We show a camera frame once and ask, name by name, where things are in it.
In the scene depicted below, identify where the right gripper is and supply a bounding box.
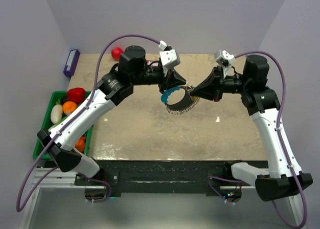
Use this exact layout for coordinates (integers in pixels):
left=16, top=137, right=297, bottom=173
left=190, top=65, right=250, bottom=103

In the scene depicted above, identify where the blue grey keyring with rings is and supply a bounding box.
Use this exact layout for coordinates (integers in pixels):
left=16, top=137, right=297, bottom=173
left=160, top=85, right=200, bottom=115

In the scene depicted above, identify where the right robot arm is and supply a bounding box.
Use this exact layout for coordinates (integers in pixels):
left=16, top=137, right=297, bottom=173
left=190, top=51, right=313, bottom=202

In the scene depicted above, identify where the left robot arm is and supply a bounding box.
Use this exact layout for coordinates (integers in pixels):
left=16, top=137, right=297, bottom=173
left=37, top=45, right=186, bottom=185

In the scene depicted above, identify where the red rectangular box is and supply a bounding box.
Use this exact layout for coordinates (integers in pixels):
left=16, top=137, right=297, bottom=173
left=147, top=60, right=160, bottom=66

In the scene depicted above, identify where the red tomato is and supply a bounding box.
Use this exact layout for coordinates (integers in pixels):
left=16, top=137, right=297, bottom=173
left=111, top=47, right=123, bottom=61

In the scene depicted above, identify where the red bell pepper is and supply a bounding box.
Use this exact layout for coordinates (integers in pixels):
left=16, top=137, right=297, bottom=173
left=66, top=87, right=87, bottom=104

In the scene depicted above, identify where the purple box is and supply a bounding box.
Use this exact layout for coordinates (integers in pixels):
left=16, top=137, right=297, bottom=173
left=63, top=49, right=81, bottom=78

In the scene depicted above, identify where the orange fruit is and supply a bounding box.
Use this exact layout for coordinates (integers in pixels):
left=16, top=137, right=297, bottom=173
left=62, top=101, right=78, bottom=116

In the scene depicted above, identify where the orange pumpkin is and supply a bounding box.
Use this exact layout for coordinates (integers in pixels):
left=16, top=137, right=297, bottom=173
left=75, top=136, right=87, bottom=153

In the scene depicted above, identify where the white radish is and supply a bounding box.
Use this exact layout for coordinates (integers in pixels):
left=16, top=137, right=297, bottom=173
left=50, top=104, right=63, bottom=125

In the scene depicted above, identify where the green plastic bin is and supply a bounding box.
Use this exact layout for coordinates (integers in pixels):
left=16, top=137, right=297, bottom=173
left=32, top=90, right=96, bottom=160

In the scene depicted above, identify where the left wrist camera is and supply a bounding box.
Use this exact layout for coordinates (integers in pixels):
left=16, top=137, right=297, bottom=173
left=159, top=49, right=181, bottom=69

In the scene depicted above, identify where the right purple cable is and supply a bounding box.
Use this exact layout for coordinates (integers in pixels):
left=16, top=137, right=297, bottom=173
left=207, top=50, right=308, bottom=229

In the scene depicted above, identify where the purple cable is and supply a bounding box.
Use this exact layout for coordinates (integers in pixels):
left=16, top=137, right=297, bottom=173
left=15, top=34, right=168, bottom=213
left=207, top=50, right=308, bottom=229

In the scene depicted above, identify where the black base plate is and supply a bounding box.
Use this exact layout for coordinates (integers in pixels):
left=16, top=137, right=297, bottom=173
left=74, top=159, right=253, bottom=199

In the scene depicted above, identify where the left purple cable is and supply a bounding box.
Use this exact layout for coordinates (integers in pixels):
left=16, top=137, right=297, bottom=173
left=15, top=34, right=168, bottom=213

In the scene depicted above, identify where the aluminium frame rail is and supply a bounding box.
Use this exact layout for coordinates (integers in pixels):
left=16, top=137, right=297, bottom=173
left=20, top=161, right=308, bottom=229

